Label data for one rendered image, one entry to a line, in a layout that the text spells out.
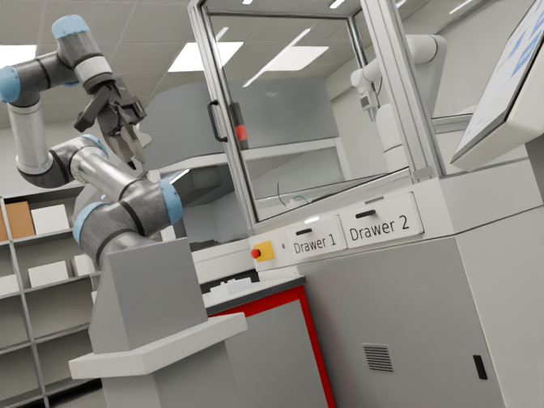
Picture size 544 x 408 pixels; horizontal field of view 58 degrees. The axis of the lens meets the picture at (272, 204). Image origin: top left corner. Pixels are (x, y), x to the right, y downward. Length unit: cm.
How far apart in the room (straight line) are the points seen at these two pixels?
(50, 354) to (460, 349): 469
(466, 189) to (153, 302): 81
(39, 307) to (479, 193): 479
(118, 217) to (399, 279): 77
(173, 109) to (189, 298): 147
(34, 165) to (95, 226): 37
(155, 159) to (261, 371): 114
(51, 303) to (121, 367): 457
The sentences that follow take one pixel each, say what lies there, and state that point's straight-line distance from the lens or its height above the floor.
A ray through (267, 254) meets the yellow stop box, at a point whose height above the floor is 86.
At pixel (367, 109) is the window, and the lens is 144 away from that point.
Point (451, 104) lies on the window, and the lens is 143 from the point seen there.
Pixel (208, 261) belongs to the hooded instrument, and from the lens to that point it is 235.
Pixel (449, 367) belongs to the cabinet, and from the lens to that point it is 143.
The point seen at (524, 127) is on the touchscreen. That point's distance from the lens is 69.
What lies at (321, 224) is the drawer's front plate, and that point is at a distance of 161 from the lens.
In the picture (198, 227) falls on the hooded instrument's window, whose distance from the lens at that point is 237.
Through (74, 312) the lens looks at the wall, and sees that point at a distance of 561.
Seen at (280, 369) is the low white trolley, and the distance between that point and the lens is 171.
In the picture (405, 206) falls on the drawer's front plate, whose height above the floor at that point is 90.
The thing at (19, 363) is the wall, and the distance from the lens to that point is 558.
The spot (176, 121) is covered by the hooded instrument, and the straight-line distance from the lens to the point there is 245.
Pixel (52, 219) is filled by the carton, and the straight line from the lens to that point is 519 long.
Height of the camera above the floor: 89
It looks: 5 degrees up
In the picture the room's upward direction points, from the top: 15 degrees counter-clockwise
